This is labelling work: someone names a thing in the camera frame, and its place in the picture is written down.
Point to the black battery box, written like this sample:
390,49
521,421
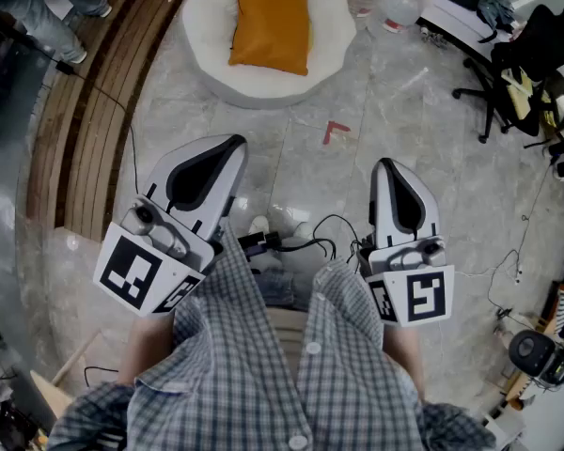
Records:
256,244

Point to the black jacket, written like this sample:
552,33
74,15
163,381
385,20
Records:
540,40

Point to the black office chair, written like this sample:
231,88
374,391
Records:
521,125

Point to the curved wooden platform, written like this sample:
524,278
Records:
89,125

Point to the light wooden frame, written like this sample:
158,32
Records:
75,360

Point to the person's white shoe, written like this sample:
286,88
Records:
258,225
303,229

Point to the grey-blue cloth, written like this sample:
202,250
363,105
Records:
496,12

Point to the person's left white shoe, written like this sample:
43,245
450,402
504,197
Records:
258,225

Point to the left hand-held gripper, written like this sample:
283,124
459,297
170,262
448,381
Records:
136,270

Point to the person's left forearm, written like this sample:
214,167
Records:
145,346

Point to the operator in plaid shirt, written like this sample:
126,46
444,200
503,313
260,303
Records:
225,369

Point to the orange cushion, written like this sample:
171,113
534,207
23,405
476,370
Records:
272,21

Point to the person's right forearm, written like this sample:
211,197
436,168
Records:
404,360

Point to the white and grey beanbag chair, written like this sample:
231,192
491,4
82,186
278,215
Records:
329,31

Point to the person's grey jeans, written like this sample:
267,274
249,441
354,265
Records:
275,284

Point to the person's right white shoe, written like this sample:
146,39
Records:
303,229

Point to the person's beige undershirt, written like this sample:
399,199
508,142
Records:
286,331

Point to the black desk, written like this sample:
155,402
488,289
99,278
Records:
0,78

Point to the yellow seat pad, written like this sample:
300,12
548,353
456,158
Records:
519,97

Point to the black head-worn device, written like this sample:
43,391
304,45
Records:
528,350

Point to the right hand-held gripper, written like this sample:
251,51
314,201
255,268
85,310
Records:
423,294

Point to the white low platform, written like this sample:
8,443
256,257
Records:
456,24

